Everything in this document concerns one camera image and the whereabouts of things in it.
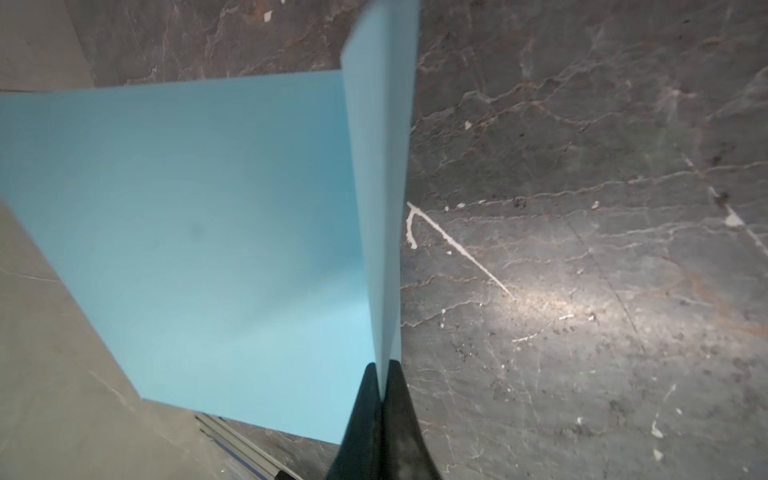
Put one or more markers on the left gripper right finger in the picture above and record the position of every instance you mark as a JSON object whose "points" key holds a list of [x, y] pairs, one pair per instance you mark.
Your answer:
{"points": [[405, 455]]}

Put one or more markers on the light blue paper sheet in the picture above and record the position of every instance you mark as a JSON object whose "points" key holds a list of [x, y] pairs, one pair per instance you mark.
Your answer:
{"points": [[234, 242]]}

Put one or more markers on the aluminium mounting rail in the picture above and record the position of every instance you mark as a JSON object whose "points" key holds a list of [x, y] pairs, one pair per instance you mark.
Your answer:
{"points": [[260, 464]]}

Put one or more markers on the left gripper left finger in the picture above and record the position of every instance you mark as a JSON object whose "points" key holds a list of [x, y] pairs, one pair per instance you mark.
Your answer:
{"points": [[358, 457]]}

